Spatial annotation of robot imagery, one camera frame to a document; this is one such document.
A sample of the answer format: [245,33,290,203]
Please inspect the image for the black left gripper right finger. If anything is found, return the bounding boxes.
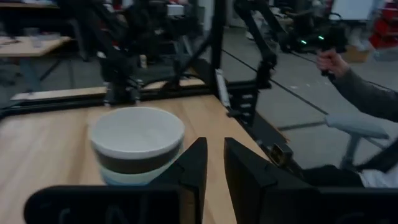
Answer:
[223,137,398,224]

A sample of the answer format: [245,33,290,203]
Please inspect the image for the black aluminium table frame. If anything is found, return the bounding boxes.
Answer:
[0,0,293,175]

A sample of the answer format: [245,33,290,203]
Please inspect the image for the wooden background table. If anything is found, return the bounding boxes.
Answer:
[0,34,73,93]

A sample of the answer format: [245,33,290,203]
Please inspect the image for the person's forearm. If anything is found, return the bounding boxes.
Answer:
[329,67,398,124]

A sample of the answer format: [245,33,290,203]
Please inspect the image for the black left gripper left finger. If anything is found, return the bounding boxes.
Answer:
[23,136,208,224]

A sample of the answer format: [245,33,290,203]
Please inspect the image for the person's hand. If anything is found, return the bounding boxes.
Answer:
[315,49,351,79]

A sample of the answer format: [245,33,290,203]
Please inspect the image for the white board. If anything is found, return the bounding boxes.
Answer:
[330,0,376,21]

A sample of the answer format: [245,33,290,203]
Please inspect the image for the black ceramic bowl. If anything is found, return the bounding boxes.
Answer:
[93,144,184,175]

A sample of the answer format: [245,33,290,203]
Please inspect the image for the cardboard box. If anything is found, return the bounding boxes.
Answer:
[341,45,371,64]

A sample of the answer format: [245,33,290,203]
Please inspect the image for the grey office chair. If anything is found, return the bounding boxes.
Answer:
[324,113,391,170]

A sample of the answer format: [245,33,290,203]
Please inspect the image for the red storage bins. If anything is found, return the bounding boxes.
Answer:
[369,0,398,50]

